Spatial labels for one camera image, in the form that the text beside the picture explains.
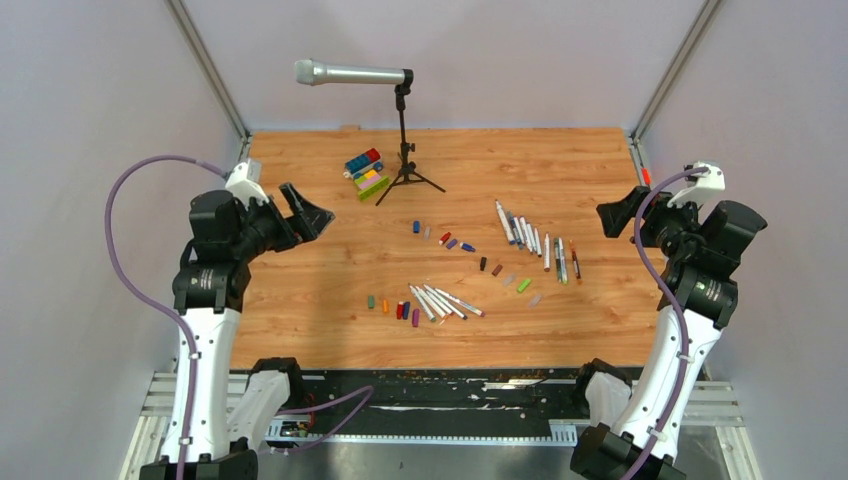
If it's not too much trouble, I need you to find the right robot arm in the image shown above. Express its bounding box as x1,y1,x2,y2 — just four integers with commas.
570,186,768,479

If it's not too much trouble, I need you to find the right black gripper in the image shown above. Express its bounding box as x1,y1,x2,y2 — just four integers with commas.
596,184,708,259

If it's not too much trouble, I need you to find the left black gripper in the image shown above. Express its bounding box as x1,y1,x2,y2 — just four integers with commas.
230,182,333,262

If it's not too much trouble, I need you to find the blue red toy train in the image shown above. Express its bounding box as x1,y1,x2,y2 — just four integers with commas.
343,148,384,180

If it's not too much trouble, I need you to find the white marker red tip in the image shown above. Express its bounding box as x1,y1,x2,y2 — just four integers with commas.
426,290,453,316

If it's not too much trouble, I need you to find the white marker navy cap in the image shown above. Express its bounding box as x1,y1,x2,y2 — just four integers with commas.
423,284,468,320

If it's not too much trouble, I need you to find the white marker dark green cap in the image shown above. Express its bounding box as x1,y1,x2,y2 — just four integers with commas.
409,284,437,322

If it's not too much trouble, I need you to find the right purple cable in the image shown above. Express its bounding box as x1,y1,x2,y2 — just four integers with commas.
619,166,710,480

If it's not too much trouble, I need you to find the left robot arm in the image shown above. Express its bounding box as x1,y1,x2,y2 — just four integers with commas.
139,183,335,479

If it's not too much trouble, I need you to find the translucent red pen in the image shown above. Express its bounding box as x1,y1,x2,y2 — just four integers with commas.
569,239,583,285

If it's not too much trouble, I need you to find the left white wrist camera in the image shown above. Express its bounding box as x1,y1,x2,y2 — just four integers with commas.
225,158,269,206

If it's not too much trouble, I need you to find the slim white blue marker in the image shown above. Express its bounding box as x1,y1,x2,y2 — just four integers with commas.
526,222,536,254

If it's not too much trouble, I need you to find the white marker orange cap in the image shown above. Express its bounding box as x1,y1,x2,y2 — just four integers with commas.
415,286,447,323

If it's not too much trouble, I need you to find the white marker blue end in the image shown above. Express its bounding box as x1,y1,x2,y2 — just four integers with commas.
495,200,516,245

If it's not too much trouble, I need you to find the green yellow pink block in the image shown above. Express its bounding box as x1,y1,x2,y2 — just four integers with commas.
354,169,390,201

